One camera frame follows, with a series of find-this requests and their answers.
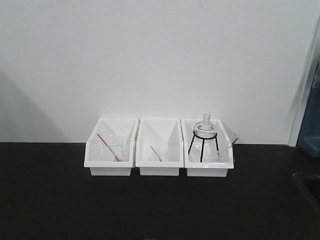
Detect left white plastic bin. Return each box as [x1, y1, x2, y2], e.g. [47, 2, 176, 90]
[84, 118, 139, 176]

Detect large glass beaker in bin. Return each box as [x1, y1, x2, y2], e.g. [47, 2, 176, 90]
[100, 134, 124, 162]

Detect right white plastic bin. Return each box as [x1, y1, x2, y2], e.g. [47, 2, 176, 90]
[180, 119, 234, 177]

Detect small glass beaker in bin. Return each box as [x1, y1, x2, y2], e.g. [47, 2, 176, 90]
[148, 147, 168, 162]

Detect blue cabinet at right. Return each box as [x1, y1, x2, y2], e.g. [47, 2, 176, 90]
[296, 60, 320, 158]

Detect middle white plastic bin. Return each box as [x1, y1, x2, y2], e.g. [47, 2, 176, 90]
[135, 118, 184, 176]

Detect round glass flask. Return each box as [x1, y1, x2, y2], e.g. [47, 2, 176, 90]
[193, 113, 217, 139]

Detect green stirring rod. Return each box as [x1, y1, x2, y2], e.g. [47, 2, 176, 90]
[150, 146, 162, 162]

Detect white plastic bin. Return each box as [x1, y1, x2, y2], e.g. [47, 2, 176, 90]
[135, 118, 184, 176]
[84, 118, 139, 176]
[180, 119, 234, 177]

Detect black wire tripod stand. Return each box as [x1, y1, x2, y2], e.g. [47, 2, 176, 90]
[187, 130, 219, 163]

